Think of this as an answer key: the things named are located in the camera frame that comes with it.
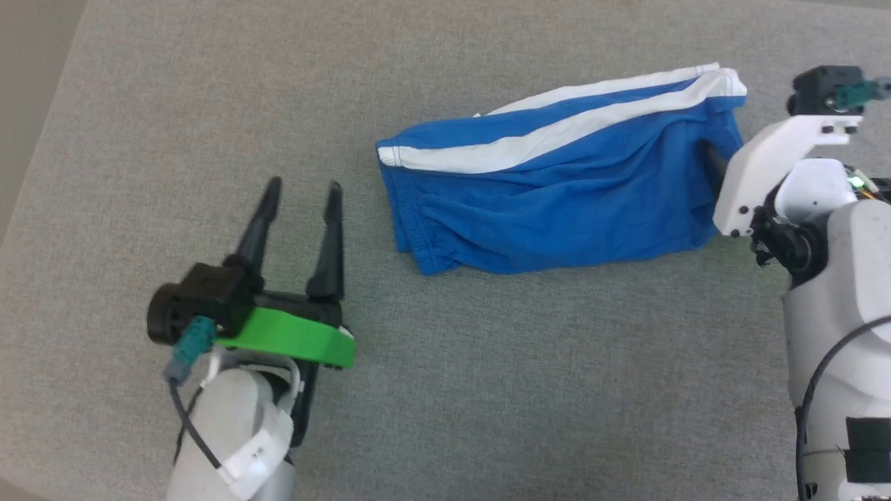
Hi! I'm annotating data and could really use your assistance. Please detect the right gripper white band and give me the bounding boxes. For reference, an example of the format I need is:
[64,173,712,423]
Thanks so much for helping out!
[698,114,865,237]

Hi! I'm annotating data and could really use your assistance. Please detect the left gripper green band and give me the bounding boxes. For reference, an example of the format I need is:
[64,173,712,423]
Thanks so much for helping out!
[214,176,358,370]

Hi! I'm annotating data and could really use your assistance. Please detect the blue shorts with white stripes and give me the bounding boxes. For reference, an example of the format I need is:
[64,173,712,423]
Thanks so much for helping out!
[375,63,749,277]

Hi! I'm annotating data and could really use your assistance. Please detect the grey fabric sofa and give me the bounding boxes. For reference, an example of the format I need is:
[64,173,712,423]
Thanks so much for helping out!
[0,0,891,501]

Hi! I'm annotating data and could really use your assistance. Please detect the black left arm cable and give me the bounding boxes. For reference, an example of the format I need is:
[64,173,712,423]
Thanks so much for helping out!
[164,315,225,475]

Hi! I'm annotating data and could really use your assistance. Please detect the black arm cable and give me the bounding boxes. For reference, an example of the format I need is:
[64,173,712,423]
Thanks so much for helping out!
[795,316,891,501]
[164,315,225,475]

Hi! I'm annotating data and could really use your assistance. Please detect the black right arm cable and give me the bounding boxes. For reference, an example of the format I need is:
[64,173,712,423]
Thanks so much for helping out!
[795,316,891,501]

